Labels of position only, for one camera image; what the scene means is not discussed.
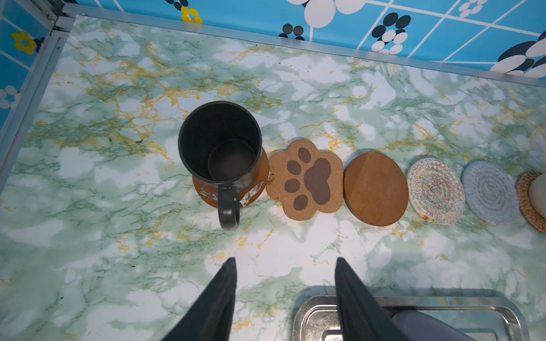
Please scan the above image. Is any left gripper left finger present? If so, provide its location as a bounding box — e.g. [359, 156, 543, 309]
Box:
[164, 257, 237, 340]

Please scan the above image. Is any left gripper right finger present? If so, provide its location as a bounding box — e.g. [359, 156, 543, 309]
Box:
[335, 257, 408, 340]

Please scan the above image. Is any dark brown round coaster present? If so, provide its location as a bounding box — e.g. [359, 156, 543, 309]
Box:
[192, 149, 270, 208]

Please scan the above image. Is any brown wooden round coaster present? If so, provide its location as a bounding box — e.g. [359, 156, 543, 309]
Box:
[344, 151, 409, 227]

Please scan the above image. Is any multicolour woven round coaster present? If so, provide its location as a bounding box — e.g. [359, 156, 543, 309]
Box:
[407, 158, 465, 225]

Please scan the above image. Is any cork paw print coaster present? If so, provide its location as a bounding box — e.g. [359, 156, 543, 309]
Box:
[266, 139, 344, 221]

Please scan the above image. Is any black metal cup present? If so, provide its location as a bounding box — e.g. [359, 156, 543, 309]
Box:
[178, 101, 262, 230]

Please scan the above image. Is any grey woven round coaster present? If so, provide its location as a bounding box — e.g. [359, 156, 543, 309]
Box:
[462, 161, 519, 225]

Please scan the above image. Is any tan wicker round coaster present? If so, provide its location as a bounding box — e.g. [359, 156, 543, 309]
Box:
[516, 171, 545, 234]

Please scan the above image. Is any cream mug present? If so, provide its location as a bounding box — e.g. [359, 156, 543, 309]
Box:
[528, 173, 546, 219]

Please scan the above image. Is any lavender ceramic mug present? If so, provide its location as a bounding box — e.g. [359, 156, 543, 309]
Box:
[392, 310, 473, 341]

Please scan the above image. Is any metal serving tray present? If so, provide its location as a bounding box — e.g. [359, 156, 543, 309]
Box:
[292, 296, 530, 340]

